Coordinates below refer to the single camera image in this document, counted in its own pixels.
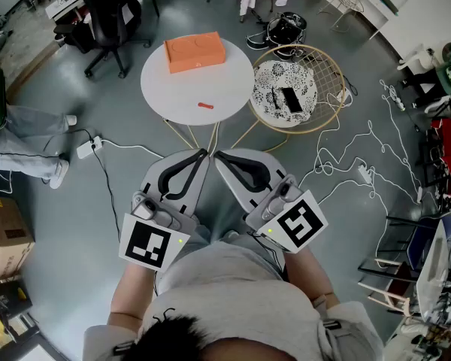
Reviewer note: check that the white desk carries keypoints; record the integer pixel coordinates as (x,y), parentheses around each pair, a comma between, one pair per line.
(65,2)

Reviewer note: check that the red frame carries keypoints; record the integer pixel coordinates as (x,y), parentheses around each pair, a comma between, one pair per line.
(449,156)

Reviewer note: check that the person's grey shirt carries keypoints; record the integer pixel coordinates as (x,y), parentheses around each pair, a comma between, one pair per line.
(229,288)

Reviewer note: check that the person's right shoe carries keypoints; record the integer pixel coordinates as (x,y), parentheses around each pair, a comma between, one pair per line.
(232,235)

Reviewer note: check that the person's right forearm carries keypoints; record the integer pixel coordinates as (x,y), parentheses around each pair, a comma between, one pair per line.
(310,276)

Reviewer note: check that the orange box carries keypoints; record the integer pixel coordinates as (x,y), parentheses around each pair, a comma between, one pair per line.
(193,53)

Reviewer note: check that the black office chair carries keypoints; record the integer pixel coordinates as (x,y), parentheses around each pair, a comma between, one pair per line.
(107,17)

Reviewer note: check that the blue chair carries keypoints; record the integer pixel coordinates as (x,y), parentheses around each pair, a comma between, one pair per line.
(424,239)

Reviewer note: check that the white shelf unit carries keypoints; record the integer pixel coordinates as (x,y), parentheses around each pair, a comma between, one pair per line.
(417,17)

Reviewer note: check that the long white power strip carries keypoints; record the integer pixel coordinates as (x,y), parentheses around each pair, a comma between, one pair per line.
(365,174)

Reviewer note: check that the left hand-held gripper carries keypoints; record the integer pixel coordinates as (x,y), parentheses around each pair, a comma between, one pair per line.
(141,241)

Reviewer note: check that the brown cardboard box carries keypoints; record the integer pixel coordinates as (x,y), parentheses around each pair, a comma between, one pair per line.
(3,235)

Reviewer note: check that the black phone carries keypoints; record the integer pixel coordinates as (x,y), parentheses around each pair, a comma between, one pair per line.
(292,99)

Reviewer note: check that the small red cylinder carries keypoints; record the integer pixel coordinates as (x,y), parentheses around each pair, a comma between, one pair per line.
(205,106)

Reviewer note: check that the black white floral cushion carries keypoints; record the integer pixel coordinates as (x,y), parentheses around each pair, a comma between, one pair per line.
(270,85)

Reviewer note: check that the person's left forearm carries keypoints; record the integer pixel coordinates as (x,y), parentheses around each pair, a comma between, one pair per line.
(131,295)

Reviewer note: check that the white round table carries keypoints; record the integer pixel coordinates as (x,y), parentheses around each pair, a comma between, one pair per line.
(184,92)

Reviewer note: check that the white square power strip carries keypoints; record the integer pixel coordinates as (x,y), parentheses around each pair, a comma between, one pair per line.
(89,147)

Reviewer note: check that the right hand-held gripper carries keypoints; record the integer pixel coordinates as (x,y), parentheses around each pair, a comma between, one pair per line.
(300,220)

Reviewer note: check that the person's grey jeans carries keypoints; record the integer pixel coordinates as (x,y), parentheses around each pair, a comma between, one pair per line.
(201,235)

